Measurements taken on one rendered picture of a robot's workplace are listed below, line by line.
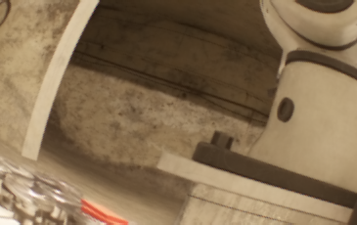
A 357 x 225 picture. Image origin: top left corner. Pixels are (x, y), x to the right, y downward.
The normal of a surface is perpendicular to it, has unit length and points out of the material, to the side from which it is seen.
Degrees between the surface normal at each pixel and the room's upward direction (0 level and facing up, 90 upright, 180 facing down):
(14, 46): 90
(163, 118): 90
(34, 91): 90
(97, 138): 90
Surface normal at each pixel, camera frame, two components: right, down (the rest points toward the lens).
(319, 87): -0.68, -0.31
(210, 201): -0.32, -0.19
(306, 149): -0.43, -0.59
